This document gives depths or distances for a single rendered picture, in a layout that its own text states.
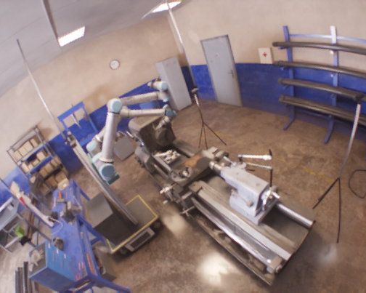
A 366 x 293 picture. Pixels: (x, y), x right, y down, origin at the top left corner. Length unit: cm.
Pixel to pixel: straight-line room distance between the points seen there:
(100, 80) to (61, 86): 124
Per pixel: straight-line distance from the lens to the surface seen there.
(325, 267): 248
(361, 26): 372
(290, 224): 173
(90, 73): 560
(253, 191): 137
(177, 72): 597
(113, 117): 160
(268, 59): 419
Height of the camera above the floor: 224
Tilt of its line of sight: 33 degrees down
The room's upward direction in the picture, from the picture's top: 21 degrees counter-clockwise
